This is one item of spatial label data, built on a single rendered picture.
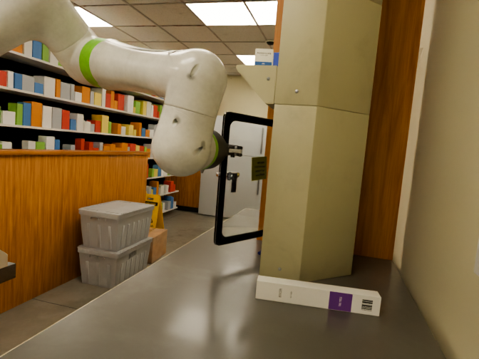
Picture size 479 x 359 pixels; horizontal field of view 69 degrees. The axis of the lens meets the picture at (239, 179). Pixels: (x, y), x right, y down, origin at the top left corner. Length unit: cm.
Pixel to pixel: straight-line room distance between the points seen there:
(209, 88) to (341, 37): 48
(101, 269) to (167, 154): 267
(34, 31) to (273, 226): 73
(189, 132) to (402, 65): 89
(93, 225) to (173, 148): 261
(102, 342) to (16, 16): 69
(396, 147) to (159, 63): 88
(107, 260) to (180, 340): 253
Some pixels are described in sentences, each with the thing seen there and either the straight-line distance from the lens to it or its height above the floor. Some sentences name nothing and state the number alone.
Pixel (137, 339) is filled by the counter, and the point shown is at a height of 94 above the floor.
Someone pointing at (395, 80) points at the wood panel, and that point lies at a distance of 132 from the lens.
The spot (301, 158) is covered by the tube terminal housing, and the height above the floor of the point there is 127.
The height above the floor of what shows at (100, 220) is 58.
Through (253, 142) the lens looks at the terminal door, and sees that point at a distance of 110.
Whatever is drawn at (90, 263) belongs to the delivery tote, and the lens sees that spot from 329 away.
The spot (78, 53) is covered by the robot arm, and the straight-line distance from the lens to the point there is 94.
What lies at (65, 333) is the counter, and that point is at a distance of 73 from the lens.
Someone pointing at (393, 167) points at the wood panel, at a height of 126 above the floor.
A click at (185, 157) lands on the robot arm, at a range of 62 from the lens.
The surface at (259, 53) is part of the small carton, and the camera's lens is 104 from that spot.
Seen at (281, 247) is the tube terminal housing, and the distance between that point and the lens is 96.
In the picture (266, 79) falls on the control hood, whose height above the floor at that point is 147.
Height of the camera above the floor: 129
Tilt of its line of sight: 5 degrees down
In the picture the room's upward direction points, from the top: 5 degrees clockwise
